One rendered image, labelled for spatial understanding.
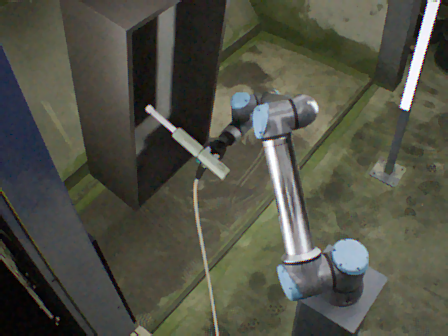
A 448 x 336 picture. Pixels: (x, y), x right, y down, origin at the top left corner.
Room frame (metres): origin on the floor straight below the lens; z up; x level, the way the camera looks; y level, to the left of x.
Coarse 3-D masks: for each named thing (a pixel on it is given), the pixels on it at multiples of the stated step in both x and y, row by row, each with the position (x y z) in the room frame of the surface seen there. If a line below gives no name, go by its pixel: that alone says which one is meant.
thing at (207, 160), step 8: (152, 112) 1.68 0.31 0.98; (160, 120) 1.64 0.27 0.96; (168, 128) 1.61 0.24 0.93; (176, 128) 1.61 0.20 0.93; (176, 136) 1.56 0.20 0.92; (184, 136) 1.56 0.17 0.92; (184, 144) 1.53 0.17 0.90; (192, 144) 1.53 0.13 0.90; (192, 152) 1.51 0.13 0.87; (200, 152) 1.50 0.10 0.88; (208, 152) 1.50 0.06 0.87; (208, 160) 1.46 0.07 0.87; (216, 160) 1.46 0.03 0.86; (200, 168) 1.49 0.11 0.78; (208, 168) 1.45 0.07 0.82; (216, 168) 1.42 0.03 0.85; (224, 168) 1.42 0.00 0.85; (200, 176) 1.51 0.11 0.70; (224, 176) 1.40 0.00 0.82
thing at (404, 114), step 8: (400, 112) 2.00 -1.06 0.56; (408, 112) 1.97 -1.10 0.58; (400, 120) 1.99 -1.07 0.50; (400, 128) 1.98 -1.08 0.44; (400, 136) 1.97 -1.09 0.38; (392, 144) 2.00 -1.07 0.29; (400, 144) 2.00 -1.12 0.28; (392, 152) 1.99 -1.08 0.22; (392, 160) 1.98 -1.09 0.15; (392, 168) 1.98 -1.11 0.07
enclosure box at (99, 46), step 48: (96, 0) 1.51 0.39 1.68; (144, 0) 1.52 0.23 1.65; (192, 0) 1.97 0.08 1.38; (96, 48) 1.48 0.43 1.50; (144, 48) 1.99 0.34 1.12; (192, 48) 1.99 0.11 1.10; (96, 96) 1.54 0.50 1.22; (144, 96) 2.04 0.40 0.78; (192, 96) 2.01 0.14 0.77; (96, 144) 1.62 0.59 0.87; (144, 144) 1.94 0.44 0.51; (144, 192) 1.62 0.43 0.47
